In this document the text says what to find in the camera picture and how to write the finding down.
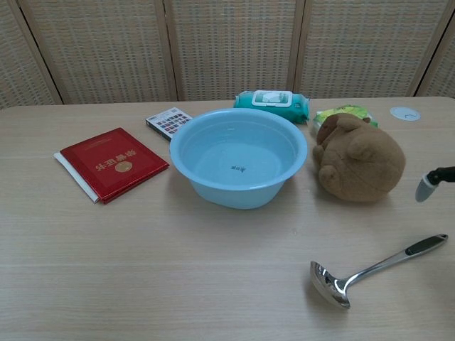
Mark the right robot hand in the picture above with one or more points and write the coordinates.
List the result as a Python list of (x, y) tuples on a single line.
[(424, 186)]

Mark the light blue plastic basin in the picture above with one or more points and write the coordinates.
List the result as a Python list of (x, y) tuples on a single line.
[(238, 156)]

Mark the brown plush toy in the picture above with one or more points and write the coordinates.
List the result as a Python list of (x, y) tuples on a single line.
[(362, 160)]

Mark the round white table grommet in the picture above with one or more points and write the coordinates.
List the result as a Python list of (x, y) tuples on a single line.
[(404, 113)]

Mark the green tissue pack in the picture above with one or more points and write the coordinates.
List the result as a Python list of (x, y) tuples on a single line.
[(350, 113)]

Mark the teal wet wipes pack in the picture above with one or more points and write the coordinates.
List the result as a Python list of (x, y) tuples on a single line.
[(273, 104)]

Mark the woven folding screen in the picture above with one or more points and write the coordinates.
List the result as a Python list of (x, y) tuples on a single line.
[(227, 49)]

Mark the small colourful printed box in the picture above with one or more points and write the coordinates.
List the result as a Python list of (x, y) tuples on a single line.
[(167, 122)]

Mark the red certificate folder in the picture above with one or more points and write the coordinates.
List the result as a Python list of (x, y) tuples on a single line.
[(113, 163)]

